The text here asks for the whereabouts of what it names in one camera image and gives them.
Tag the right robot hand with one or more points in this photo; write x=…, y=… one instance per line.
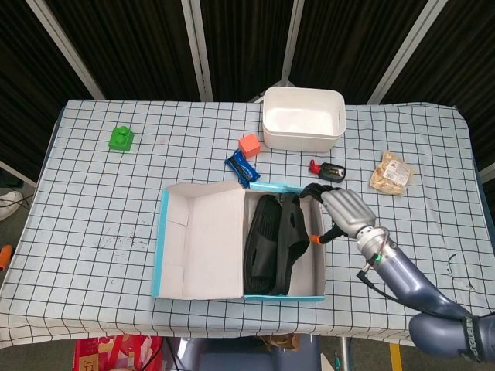
x=348, y=212

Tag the black rubber slipper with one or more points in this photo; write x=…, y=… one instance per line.
x=292, y=239
x=259, y=247

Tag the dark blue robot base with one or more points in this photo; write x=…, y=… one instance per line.
x=239, y=359

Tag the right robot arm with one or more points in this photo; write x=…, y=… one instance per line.
x=406, y=278

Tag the blue cardboard shoebox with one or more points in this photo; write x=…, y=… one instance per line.
x=209, y=239

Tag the red patterned bag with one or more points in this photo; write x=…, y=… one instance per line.
x=116, y=353

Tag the black car key fob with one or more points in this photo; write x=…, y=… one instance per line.
x=333, y=172

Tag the red key tag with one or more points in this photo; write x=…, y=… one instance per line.
x=314, y=167

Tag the clear bag of nuts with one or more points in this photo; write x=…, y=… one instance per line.
x=391, y=174

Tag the white plastic storage bin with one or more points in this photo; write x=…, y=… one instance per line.
x=298, y=145
x=301, y=116

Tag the blue snack packet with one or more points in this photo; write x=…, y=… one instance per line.
x=241, y=166

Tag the orange cube block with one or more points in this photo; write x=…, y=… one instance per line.
x=249, y=146

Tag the metal table leg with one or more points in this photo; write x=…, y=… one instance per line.
x=343, y=353

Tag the brown paper bag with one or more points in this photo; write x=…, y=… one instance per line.
x=284, y=341

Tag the green toy brick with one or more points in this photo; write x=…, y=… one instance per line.
x=120, y=141

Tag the white checkered tablecloth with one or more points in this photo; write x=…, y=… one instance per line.
x=96, y=212

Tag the black folding partition screen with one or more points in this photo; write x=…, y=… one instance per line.
x=135, y=38

